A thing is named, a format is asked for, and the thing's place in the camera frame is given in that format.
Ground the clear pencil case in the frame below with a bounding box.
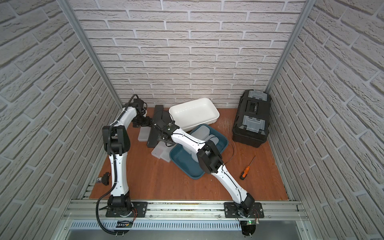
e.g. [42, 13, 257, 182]
[138, 127, 151, 142]
[160, 146, 176, 163]
[151, 142, 167, 159]

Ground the clear pencil case rounded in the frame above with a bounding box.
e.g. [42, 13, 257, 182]
[209, 135, 220, 146]
[191, 126, 210, 142]

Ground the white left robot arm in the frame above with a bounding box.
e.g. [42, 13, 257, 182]
[102, 106, 152, 216]

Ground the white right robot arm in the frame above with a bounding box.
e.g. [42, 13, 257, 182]
[153, 120, 255, 218]

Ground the black pencil case near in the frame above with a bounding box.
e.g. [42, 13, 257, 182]
[147, 127, 159, 148]

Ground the black pencil case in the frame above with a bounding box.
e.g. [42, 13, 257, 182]
[153, 105, 164, 122]
[147, 127, 159, 148]

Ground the black pencil case far left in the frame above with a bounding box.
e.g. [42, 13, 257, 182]
[153, 105, 164, 122]

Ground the white plastic tray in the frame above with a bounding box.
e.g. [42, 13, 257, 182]
[169, 98, 220, 132]

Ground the small black clamp part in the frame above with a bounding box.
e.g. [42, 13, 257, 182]
[96, 172, 111, 186]

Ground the black plastic toolbox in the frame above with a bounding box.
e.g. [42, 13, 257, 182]
[233, 90, 271, 148]

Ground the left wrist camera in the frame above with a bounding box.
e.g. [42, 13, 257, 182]
[133, 98, 148, 112]

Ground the orange handled screwdriver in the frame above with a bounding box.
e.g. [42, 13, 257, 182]
[240, 156, 256, 181]

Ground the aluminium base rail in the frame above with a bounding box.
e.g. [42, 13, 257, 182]
[63, 200, 309, 221]

